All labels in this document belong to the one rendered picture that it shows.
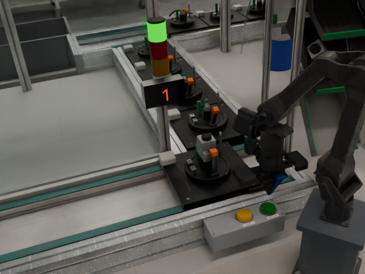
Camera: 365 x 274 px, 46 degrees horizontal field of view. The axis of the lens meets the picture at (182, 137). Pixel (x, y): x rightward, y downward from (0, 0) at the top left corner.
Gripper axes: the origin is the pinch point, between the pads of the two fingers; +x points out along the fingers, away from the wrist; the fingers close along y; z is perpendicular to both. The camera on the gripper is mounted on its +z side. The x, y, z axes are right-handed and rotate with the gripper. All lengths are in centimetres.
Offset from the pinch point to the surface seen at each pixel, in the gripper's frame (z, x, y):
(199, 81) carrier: 80, 8, -11
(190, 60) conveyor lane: 106, 9, -16
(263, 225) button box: -3.5, 10.4, 3.1
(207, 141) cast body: 19.8, -3.6, 9.2
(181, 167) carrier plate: 26.1, 7.9, 15.7
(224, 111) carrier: 52, 8, -10
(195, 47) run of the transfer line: 139, 16, -31
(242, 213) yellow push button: 0.2, 7.8, 7.4
